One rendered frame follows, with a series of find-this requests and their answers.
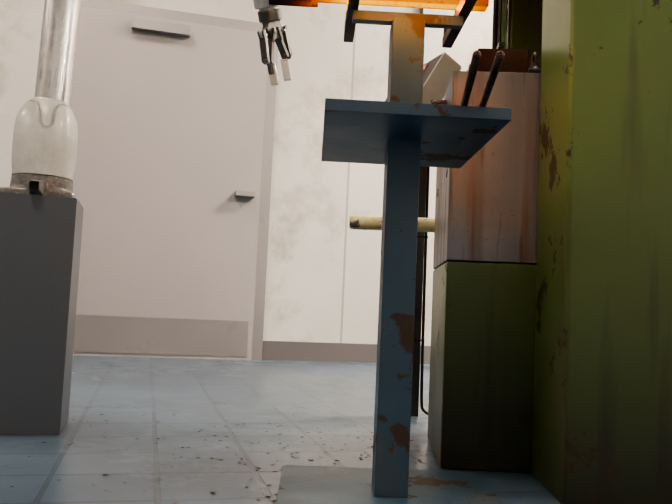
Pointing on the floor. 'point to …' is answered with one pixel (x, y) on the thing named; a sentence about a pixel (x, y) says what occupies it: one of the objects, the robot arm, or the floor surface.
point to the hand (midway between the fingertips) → (280, 73)
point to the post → (418, 296)
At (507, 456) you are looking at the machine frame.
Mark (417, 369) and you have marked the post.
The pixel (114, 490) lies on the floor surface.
